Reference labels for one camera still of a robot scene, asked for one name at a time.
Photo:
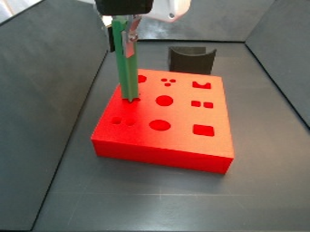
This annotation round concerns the red-tinted gripper finger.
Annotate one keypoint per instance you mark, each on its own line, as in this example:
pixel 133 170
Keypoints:
pixel 129 35

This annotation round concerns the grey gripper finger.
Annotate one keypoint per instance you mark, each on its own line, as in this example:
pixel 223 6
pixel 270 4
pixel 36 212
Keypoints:
pixel 109 38

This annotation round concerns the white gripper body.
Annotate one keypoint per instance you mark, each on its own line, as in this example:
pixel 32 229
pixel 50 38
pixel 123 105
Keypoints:
pixel 167 10

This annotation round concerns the green star-profile bar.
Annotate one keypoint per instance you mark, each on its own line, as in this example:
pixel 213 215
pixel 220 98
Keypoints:
pixel 125 64

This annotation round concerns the black curved fixture stand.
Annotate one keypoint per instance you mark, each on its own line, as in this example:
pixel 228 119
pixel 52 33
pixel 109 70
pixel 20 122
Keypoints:
pixel 188 59

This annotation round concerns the red block with shaped holes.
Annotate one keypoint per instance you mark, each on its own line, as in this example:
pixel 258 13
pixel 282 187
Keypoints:
pixel 173 126

